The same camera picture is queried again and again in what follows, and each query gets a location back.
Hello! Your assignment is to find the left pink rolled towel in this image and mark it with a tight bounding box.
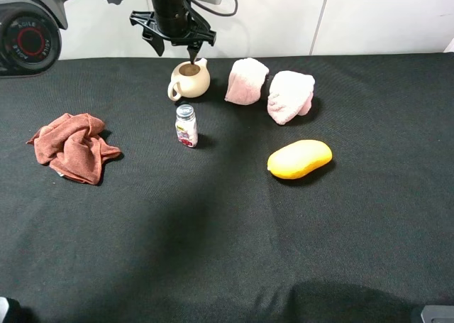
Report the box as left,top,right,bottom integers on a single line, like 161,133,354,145
224,58,269,106

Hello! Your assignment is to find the yellow mango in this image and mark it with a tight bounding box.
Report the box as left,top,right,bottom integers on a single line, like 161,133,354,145
267,140,333,180

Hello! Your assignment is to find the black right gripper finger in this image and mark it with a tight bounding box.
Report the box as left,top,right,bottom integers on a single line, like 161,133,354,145
187,42,201,65

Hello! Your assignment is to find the pink rolled towel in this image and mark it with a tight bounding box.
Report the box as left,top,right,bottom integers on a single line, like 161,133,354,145
224,58,269,106
267,70,315,125

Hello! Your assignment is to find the cream ceramic teapot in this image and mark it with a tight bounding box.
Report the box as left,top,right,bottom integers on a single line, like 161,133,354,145
167,58,211,102

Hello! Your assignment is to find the black cable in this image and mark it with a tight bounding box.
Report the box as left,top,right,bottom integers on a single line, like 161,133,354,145
182,0,238,33

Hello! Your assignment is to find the small clear pill bottle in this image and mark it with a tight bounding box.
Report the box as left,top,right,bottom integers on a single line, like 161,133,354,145
175,104,198,148

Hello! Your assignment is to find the crumpled rust-red cloth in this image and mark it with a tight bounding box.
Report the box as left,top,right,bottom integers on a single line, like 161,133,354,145
28,113,121,185

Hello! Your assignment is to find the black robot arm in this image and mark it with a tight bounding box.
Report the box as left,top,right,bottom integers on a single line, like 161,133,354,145
1,0,216,77

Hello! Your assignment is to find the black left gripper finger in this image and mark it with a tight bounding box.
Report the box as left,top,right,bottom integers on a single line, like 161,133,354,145
147,35,165,57

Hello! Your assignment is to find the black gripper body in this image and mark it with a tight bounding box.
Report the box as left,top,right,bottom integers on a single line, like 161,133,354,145
129,0,216,47

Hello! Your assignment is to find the right pink rolled towel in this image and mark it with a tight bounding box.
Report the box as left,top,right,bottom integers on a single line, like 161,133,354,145
267,70,315,125

